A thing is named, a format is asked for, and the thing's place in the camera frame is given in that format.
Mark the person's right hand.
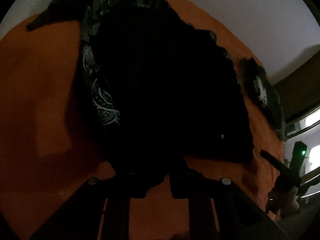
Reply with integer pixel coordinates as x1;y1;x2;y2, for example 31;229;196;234
276;187;300;221

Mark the black garment with white print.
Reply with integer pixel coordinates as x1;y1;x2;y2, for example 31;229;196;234
240;58;287;142

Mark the black patterned shirt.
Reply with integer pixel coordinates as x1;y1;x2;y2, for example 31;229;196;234
27;0;254;194

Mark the dark wooden furniture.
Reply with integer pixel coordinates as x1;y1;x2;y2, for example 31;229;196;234
273;52;319;131

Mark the orange bed sheet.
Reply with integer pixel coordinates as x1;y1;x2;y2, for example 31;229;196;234
1;0;284;239

